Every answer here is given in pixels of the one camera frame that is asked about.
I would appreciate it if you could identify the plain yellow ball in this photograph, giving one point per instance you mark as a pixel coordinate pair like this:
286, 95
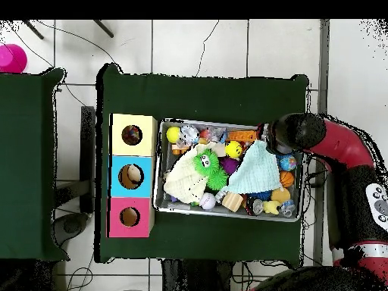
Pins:
173, 135

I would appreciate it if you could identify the dark green table cloth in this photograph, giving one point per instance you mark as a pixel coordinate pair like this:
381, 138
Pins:
24, 151
182, 97

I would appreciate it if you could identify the dark metal leg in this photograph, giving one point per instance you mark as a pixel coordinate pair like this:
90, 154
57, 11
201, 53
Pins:
103, 28
33, 29

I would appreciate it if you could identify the colourful patterned cloth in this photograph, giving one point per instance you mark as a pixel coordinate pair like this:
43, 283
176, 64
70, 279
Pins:
132, 135

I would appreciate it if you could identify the striped wooden block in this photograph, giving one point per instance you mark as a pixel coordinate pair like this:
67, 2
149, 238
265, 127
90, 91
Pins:
232, 201

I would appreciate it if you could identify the cream knitted cloth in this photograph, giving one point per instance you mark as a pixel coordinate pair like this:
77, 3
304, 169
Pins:
185, 182

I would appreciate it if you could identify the wooden three-hole box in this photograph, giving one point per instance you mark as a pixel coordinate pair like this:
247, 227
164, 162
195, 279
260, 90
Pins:
133, 151

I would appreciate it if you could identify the mint knitted cloth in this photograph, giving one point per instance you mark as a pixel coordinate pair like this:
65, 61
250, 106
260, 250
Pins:
256, 172

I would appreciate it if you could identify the yellow smiley ball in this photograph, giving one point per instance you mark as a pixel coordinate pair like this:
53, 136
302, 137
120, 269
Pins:
233, 149

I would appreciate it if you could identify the small orange basketball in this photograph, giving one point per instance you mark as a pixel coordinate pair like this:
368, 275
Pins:
286, 179

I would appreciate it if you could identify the magenta plastic cup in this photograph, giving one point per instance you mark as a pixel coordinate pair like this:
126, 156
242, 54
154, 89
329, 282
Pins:
12, 59

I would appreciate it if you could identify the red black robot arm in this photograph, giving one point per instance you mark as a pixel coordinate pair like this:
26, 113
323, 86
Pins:
342, 142

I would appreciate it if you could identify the crushed clear plastic bottle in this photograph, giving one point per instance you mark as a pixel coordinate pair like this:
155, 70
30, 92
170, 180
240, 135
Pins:
216, 134

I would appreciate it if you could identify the black upright panel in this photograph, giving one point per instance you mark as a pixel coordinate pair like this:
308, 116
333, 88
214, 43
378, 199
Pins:
88, 136

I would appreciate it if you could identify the white baseball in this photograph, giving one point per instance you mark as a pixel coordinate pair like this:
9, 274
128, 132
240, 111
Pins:
208, 201

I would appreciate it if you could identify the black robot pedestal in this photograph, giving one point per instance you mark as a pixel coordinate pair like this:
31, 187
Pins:
197, 279

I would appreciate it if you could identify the grey rounded floor object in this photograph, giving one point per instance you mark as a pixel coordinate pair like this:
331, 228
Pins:
71, 225

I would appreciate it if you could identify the globe print ball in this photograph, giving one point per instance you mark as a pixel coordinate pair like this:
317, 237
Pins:
288, 163

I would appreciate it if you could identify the green spiky toy with eyes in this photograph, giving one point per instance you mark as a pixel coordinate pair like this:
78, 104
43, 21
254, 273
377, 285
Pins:
216, 178

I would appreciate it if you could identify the silver mesh bin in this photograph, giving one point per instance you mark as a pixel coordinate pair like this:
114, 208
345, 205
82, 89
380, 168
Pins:
227, 213

